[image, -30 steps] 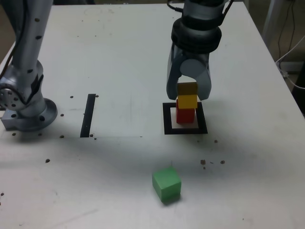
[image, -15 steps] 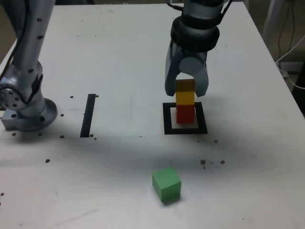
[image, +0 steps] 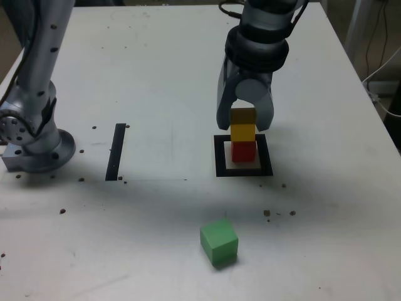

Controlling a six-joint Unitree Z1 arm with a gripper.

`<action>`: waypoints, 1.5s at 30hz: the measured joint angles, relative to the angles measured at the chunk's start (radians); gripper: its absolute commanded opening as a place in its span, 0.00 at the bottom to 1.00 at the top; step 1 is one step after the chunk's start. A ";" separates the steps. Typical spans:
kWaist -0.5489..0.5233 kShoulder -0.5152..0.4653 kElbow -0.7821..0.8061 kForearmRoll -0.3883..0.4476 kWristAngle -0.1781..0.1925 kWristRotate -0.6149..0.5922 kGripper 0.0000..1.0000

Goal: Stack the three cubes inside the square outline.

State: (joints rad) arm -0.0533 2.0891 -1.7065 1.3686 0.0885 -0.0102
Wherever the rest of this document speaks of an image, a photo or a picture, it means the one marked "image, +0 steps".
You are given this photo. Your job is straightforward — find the black tape square outline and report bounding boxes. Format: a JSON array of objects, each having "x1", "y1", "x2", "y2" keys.
[{"x1": 214, "y1": 134, "x2": 274, "y2": 178}]

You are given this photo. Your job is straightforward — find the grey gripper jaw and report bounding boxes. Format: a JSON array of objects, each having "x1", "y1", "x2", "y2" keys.
[
  {"x1": 234, "y1": 77, "x2": 276, "y2": 133},
  {"x1": 215, "y1": 55, "x2": 242, "y2": 132}
]

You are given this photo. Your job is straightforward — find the green cube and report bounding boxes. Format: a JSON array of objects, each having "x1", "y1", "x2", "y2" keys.
[{"x1": 199, "y1": 217, "x2": 239, "y2": 270}]

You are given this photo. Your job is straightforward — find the black tape strip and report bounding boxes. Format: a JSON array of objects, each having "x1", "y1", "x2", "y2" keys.
[{"x1": 105, "y1": 123, "x2": 127, "y2": 182}]

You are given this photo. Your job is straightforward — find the yellow cube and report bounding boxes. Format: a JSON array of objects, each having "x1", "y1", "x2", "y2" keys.
[{"x1": 229, "y1": 107, "x2": 258, "y2": 144}]

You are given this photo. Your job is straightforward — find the white cable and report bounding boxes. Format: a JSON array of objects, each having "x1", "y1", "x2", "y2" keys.
[{"x1": 362, "y1": 45, "x2": 401, "y2": 117}]

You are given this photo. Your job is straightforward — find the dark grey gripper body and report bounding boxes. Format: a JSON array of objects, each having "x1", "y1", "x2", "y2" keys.
[{"x1": 222, "y1": 55, "x2": 274, "y2": 86}]

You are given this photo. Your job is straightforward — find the grey metal frame leg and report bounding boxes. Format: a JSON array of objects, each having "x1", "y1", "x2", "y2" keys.
[{"x1": 343, "y1": 0, "x2": 378, "y2": 59}]

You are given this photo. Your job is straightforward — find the red cube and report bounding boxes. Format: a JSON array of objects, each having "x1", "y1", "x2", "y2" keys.
[{"x1": 231, "y1": 140, "x2": 258, "y2": 164}]

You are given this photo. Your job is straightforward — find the thin black cable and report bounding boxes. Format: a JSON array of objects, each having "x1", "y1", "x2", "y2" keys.
[{"x1": 364, "y1": 0, "x2": 396, "y2": 83}]

